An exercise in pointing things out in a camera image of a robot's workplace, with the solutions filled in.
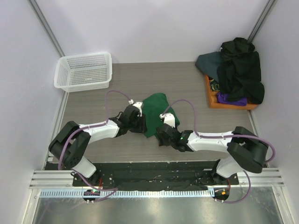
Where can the purple t shirt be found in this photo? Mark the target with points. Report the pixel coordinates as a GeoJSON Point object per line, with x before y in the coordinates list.
{"type": "Point", "coordinates": [222, 98]}

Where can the orange tray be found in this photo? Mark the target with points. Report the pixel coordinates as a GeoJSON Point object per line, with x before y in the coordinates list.
{"type": "Point", "coordinates": [212, 100]}

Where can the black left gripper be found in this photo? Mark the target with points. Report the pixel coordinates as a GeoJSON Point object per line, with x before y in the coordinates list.
{"type": "Point", "coordinates": [142, 128]}

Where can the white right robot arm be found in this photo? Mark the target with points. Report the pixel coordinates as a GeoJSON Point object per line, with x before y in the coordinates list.
{"type": "Point", "coordinates": [246, 152]}

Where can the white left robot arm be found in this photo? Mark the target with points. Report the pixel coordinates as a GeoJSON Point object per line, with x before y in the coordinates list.
{"type": "Point", "coordinates": [71, 142]}

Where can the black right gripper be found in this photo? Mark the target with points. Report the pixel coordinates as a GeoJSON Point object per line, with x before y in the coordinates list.
{"type": "Point", "coordinates": [162, 134]}

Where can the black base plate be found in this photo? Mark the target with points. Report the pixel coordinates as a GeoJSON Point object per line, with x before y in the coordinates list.
{"type": "Point", "coordinates": [158, 176]}

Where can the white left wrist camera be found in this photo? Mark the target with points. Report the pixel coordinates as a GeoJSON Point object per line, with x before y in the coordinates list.
{"type": "Point", "coordinates": [138, 105]}

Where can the black t shirt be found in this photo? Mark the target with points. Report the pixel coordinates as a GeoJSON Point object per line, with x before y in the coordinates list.
{"type": "Point", "coordinates": [240, 71]}

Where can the dark teal t shirt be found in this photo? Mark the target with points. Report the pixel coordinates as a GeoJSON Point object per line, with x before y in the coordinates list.
{"type": "Point", "coordinates": [208, 64]}

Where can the green t shirt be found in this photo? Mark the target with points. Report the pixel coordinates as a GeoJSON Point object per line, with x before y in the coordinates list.
{"type": "Point", "coordinates": [153, 106]}

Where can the patterned cloth in tray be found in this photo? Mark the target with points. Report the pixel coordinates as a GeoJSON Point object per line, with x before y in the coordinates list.
{"type": "Point", "coordinates": [214, 85]}

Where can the white plastic basket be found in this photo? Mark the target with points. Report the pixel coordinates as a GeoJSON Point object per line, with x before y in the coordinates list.
{"type": "Point", "coordinates": [83, 72]}

